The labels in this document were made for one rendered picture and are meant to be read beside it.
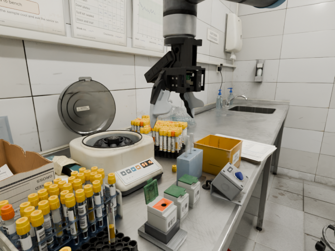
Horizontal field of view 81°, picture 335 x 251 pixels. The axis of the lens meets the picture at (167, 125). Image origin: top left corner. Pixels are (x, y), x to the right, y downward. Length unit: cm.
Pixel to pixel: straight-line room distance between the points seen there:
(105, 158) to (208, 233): 32
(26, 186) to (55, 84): 47
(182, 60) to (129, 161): 34
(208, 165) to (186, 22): 45
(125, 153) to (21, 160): 27
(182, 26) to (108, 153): 38
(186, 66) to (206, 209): 35
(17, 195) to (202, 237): 37
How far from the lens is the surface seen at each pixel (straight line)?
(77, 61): 91
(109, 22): 104
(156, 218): 43
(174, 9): 46
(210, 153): 68
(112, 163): 59
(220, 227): 51
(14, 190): 48
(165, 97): 45
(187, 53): 45
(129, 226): 50
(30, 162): 60
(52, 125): 87
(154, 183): 43
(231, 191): 57
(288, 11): 278
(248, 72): 275
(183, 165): 57
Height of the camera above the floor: 120
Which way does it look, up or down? 14 degrees down
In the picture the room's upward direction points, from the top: straight up
